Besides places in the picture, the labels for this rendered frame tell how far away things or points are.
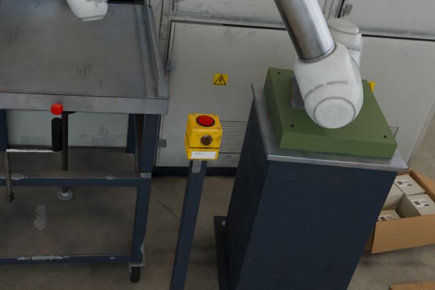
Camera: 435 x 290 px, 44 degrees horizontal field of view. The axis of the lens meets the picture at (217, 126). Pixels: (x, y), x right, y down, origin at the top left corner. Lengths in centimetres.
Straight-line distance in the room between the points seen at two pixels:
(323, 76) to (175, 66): 98
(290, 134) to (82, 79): 63
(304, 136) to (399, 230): 100
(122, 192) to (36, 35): 74
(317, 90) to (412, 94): 134
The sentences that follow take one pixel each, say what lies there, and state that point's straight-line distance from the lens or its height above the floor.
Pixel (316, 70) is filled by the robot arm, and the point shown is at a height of 105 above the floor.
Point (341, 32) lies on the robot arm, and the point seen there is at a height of 109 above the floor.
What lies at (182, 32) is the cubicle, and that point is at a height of 76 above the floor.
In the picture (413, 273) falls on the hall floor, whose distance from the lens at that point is 254.
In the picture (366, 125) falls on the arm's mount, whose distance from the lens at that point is 175.
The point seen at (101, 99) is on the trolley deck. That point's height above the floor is 84.
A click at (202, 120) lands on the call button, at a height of 91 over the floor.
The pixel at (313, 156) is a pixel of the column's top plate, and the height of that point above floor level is 75.
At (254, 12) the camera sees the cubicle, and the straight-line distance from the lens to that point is 223.
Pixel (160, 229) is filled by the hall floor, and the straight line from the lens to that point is 235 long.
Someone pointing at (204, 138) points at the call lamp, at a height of 88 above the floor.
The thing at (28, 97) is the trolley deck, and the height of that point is 83.
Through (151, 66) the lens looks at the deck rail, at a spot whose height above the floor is 85.
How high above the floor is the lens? 166
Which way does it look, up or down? 33 degrees down
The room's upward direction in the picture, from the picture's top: 11 degrees clockwise
